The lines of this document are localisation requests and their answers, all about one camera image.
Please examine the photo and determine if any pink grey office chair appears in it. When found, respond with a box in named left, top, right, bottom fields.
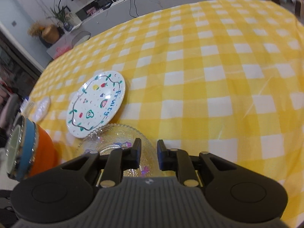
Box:
left=1, top=94, right=20, bottom=130

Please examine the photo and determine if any white fruity painted plate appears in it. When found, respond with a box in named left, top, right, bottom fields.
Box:
left=66, top=70, right=126, bottom=139

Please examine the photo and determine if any orange steel bowl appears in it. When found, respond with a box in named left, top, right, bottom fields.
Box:
left=27, top=123, right=58, bottom=177

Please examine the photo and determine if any white blue small box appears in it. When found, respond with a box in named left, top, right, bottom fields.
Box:
left=20, top=96, right=31, bottom=114

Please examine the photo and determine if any blue vase green plant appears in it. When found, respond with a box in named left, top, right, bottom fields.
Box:
left=48, top=0, right=73, bottom=32

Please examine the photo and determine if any clear glass patterned plate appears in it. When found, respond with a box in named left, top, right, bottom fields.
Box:
left=74, top=123, right=163, bottom=177

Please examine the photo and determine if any yellow checkered tablecloth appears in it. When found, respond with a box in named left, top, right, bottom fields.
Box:
left=30, top=0, right=303, bottom=227

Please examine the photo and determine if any pink storage basket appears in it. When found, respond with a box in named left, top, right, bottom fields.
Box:
left=54, top=45, right=72, bottom=59

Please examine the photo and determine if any black power cable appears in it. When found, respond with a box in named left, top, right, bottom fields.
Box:
left=129, top=0, right=140, bottom=19

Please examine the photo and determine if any blue steel bowl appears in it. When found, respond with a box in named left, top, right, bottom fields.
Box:
left=7, top=114, right=38, bottom=182

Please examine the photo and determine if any green ceramic bowl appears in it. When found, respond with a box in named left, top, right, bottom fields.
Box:
left=6, top=125, right=22, bottom=174

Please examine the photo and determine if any golden vase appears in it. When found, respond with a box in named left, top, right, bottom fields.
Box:
left=41, top=25, right=60, bottom=44

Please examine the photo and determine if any small round rolling stool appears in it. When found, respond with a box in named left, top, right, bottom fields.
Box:
left=71, top=31, right=91, bottom=48

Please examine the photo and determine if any small white saucer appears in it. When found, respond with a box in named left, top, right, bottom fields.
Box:
left=31, top=96, right=51, bottom=123

